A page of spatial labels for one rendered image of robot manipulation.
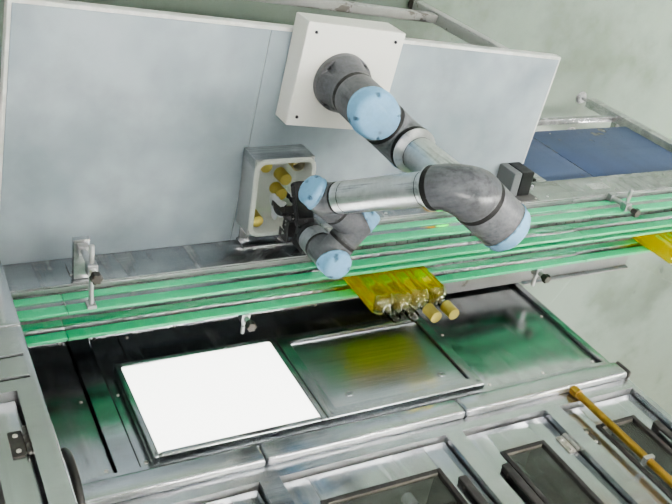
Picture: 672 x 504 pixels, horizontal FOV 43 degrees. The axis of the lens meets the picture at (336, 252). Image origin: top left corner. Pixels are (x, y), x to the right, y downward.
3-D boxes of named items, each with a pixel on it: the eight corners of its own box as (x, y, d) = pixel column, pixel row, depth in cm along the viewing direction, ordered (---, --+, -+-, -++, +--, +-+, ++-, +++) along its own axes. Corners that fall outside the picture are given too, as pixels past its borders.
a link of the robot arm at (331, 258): (361, 261, 206) (337, 287, 207) (340, 239, 214) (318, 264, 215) (342, 246, 201) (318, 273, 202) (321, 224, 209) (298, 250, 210)
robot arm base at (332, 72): (316, 53, 210) (331, 68, 202) (371, 52, 216) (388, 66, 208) (310, 111, 218) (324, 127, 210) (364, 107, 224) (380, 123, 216)
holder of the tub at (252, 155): (234, 238, 236) (244, 252, 231) (244, 147, 223) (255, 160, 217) (290, 232, 244) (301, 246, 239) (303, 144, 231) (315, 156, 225)
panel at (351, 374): (112, 373, 212) (153, 467, 187) (113, 363, 210) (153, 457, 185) (416, 320, 253) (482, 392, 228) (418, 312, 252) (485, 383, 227)
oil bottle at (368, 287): (340, 277, 244) (376, 319, 228) (343, 260, 241) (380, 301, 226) (357, 274, 247) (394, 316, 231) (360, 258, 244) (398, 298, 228)
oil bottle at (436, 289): (391, 270, 252) (430, 310, 237) (395, 254, 250) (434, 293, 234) (407, 268, 255) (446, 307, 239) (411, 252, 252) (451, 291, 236)
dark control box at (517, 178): (492, 185, 272) (508, 197, 266) (499, 162, 268) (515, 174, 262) (513, 183, 276) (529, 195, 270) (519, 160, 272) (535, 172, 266)
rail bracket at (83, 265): (65, 270, 213) (86, 321, 197) (64, 211, 205) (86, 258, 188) (84, 268, 216) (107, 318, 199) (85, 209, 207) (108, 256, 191)
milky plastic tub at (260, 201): (236, 222, 233) (248, 238, 227) (244, 147, 222) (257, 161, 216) (293, 217, 242) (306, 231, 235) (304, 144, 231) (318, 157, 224)
